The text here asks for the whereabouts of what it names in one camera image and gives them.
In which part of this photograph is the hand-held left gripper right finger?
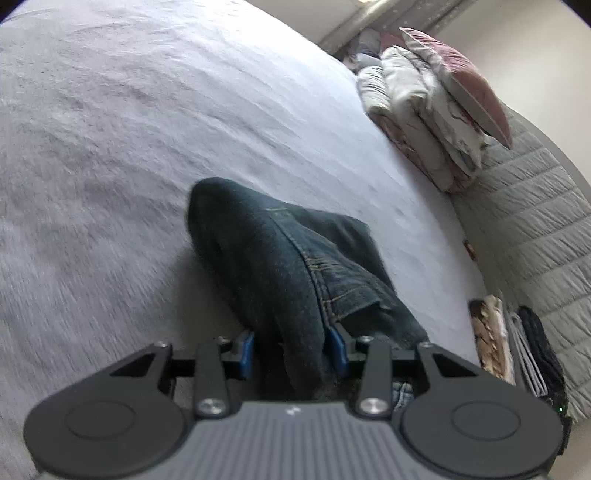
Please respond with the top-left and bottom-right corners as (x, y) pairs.
(327, 323), (483, 420)

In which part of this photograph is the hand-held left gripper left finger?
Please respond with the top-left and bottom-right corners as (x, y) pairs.
(111, 330), (254, 419)

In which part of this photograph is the white grey folded garment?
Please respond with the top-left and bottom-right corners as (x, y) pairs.
(503, 305), (550, 398)

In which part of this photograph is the black folded garment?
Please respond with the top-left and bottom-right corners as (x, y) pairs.
(516, 305), (568, 409)

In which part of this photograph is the cream ruffled folded garment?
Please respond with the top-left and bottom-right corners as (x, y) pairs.
(468, 295), (517, 386)

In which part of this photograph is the grey quilted headboard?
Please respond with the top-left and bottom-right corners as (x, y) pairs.
(450, 104), (591, 425)

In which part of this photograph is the bed with grey sheet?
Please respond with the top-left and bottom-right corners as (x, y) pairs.
(0, 0), (490, 480)

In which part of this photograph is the grey pink folded quilt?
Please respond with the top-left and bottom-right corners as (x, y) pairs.
(356, 65), (476, 193)

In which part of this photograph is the white printed folded quilt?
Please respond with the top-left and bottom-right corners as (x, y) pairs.
(381, 45), (492, 176)

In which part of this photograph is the pink grey pillow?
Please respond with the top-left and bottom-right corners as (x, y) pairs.
(399, 27), (513, 149)

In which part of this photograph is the small grey pillow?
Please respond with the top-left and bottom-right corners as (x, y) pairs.
(344, 28), (407, 75)

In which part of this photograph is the light patterned curtain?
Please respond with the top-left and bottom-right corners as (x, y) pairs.
(318, 0), (467, 54)

